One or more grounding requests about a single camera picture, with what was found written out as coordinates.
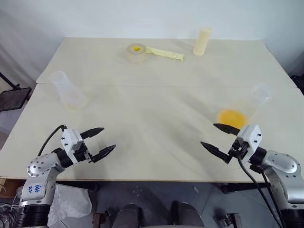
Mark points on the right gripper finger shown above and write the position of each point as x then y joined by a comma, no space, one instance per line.
225,128
213,149

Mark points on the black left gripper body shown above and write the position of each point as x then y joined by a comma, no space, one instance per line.
83,154

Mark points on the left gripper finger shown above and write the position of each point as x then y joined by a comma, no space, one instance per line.
92,132
104,152

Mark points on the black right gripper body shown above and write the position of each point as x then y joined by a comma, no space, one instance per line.
237,150

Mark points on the large translucent conical flask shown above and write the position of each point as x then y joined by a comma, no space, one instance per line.
234,117

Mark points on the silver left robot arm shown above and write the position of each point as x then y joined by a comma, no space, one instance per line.
40,166

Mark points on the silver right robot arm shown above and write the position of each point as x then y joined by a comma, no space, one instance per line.
282,166

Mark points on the small translucent conical flask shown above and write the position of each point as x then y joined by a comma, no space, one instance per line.
70,95

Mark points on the white plastic bag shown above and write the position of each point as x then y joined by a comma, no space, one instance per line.
69,204

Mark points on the brown cardboard box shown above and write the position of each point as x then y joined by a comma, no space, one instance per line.
10,188

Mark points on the black flat panel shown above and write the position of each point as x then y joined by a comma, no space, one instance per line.
13,98

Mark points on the beige tape roll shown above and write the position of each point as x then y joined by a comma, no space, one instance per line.
136,54

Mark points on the cream upright cylinder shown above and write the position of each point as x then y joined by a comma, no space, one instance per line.
202,41

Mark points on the black stand rod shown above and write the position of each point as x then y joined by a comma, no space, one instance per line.
8,80

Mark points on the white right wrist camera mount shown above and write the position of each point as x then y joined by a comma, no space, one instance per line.
251,139

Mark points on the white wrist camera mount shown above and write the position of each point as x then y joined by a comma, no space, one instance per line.
68,142
251,139

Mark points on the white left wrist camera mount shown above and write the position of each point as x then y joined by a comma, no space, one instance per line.
68,142

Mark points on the black table frame bar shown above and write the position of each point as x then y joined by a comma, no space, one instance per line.
244,188

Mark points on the rusty metal bracket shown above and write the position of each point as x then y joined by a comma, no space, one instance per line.
229,221
101,218

